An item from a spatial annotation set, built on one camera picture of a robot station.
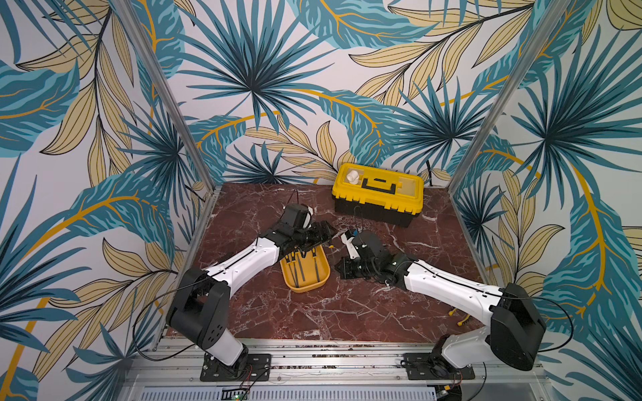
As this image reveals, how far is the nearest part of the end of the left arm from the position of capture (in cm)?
72

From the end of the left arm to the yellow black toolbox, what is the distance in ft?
0.80

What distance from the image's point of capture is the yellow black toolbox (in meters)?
0.97
